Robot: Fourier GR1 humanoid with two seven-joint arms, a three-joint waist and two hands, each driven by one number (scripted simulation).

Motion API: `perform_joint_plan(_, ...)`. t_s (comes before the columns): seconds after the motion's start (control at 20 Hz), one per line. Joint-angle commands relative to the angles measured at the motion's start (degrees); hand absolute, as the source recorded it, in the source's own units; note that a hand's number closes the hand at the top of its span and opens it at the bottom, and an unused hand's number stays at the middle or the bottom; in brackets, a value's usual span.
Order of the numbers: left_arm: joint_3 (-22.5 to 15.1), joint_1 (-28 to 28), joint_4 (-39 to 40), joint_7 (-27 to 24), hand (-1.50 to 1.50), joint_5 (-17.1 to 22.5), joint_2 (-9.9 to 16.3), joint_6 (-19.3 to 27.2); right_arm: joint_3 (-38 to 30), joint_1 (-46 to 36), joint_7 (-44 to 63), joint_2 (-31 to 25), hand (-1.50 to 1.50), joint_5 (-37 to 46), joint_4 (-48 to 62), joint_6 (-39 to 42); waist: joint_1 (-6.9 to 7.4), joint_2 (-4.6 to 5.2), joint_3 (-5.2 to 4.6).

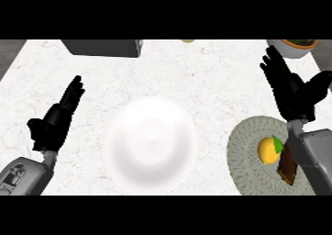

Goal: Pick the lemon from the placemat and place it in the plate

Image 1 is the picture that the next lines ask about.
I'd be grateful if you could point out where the grey round woven placemat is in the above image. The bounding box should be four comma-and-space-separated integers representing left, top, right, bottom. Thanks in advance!
226, 115, 318, 196

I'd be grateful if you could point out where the yellow lemon with green leaf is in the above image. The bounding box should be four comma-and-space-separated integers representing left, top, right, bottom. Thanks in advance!
257, 134, 287, 165

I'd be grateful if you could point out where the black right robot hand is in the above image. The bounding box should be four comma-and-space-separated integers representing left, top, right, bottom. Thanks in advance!
259, 45, 332, 123

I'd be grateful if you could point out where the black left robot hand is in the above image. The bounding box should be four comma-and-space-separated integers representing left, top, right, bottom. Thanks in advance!
26, 74, 88, 152

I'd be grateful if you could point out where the brown wedge-shaped object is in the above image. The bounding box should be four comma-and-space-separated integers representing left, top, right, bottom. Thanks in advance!
276, 141, 300, 186

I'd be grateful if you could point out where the white round plate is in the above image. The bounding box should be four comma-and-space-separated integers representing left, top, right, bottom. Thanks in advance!
105, 95, 200, 196

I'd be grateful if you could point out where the dark grey box appliance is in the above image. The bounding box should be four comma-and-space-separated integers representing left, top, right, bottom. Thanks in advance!
59, 39, 145, 59

